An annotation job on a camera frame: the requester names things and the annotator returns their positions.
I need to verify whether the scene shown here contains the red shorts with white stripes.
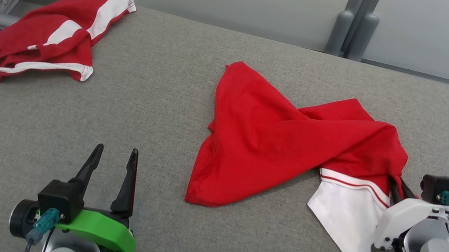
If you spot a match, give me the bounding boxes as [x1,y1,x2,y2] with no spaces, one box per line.
[0,0,139,124]

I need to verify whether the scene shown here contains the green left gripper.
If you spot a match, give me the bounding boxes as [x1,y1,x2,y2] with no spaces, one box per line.
[51,137,153,252]

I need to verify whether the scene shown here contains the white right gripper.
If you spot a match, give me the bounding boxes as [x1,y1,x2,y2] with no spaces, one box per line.
[371,173,449,252]

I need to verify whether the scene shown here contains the grey partition post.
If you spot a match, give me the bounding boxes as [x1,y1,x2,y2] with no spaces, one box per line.
[323,0,384,65]

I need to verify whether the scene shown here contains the red jersey with white trim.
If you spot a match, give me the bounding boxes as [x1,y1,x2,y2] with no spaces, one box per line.
[177,55,421,252]

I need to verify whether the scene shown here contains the teal left camera connector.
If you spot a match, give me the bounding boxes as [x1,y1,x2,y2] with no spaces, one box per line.
[25,204,63,249]

